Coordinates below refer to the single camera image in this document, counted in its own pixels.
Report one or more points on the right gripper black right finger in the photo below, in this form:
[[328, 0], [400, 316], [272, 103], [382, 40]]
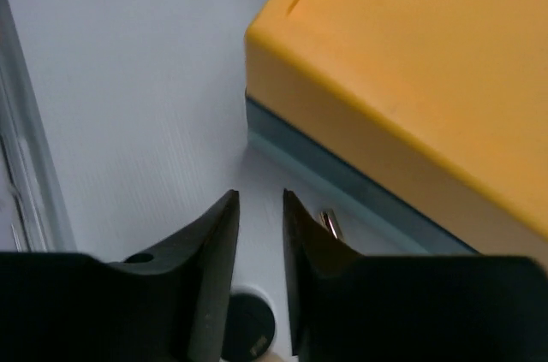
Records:
[[347, 306]]

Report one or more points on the teal drawer box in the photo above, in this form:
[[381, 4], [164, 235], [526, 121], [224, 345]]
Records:
[[364, 199]]

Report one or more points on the yellow drawer box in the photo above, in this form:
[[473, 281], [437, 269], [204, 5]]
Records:
[[462, 82]]

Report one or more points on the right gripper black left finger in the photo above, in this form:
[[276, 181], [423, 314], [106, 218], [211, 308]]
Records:
[[168, 302]]

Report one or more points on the black round jar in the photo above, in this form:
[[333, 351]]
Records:
[[250, 328]]

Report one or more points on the beige tube gold cap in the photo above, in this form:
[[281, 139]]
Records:
[[328, 220]]

